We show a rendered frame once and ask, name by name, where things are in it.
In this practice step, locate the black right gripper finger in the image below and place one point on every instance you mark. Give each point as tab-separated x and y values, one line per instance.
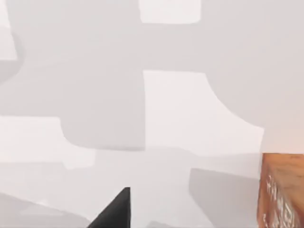
118	212

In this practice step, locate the orange printed box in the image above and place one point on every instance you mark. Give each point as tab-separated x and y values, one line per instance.
282	192

